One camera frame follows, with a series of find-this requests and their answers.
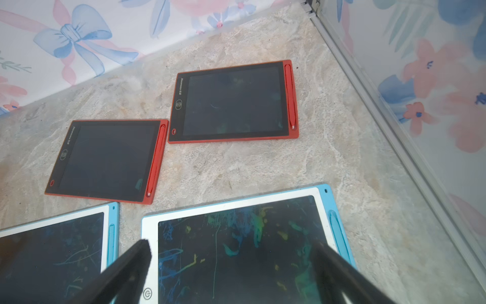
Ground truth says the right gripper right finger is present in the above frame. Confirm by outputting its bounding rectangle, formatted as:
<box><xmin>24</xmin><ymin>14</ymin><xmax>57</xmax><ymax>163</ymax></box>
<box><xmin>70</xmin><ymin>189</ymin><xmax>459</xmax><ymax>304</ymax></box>
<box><xmin>310</xmin><ymin>242</ymin><xmax>394</xmax><ymax>304</ymax></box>

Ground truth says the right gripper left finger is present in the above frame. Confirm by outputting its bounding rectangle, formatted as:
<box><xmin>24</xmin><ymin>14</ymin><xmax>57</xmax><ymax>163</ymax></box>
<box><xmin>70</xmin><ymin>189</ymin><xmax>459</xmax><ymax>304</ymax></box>
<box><xmin>69</xmin><ymin>239</ymin><xmax>152</xmax><ymax>304</ymax></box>

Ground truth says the white blue writing tablet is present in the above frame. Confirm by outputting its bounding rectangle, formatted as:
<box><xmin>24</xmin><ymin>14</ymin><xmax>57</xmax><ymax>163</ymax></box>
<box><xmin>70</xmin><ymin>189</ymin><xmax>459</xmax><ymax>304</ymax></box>
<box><xmin>1</xmin><ymin>202</ymin><xmax>120</xmax><ymax>303</ymax></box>
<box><xmin>140</xmin><ymin>184</ymin><xmax>354</xmax><ymax>303</ymax></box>

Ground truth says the red writing tablet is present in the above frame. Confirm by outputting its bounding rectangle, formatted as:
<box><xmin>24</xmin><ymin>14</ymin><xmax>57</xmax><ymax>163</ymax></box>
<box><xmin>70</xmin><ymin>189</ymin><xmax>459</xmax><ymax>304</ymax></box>
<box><xmin>168</xmin><ymin>60</ymin><xmax>299</xmax><ymax>144</ymax></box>
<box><xmin>44</xmin><ymin>120</ymin><xmax>170</xmax><ymax>205</ymax></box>

